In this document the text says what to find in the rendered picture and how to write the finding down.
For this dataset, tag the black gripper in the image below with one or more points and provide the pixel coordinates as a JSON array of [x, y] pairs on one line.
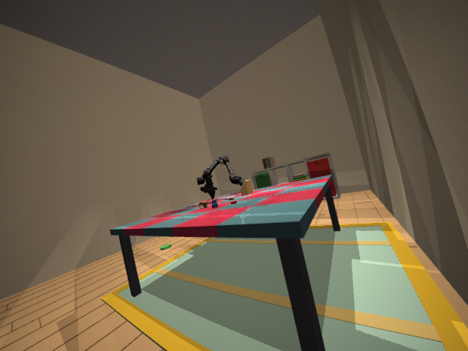
[[210, 189]]

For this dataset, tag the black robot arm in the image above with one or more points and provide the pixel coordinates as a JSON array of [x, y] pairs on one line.
[[235, 179]]

